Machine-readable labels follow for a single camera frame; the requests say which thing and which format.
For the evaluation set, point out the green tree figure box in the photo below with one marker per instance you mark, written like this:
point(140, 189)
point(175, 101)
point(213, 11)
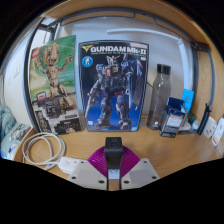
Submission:
point(55, 83)

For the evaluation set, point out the clear bottle with black cap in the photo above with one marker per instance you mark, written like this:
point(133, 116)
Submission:
point(159, 96)

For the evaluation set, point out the dark grey metal desk frame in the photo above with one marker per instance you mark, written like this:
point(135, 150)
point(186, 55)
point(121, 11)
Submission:
point(27, 83)

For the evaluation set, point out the blue robot model kit box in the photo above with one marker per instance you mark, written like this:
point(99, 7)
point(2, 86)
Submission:
point(113, 86)

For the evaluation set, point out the white power strip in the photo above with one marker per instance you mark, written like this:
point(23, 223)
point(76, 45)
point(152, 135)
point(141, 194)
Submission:
point(68, 164)

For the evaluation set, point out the black charger block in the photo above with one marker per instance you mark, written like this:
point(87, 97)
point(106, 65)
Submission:
point(113, 151)

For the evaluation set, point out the teal crumpled blanket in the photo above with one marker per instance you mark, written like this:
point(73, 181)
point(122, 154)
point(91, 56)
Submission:
point(10, 130)

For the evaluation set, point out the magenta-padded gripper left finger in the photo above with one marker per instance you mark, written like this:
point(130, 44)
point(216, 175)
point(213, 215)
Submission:
point(87, 173)

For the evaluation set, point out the dark green round container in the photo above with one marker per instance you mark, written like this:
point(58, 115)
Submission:
point(192, 117)

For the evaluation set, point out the small dark blue box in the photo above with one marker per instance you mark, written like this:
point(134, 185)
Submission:
point(172, 120)

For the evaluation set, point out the white desk lamp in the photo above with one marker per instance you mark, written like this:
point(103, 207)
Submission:
point(183, 56)

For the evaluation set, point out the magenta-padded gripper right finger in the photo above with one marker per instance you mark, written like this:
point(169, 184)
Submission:
point(140, 173)

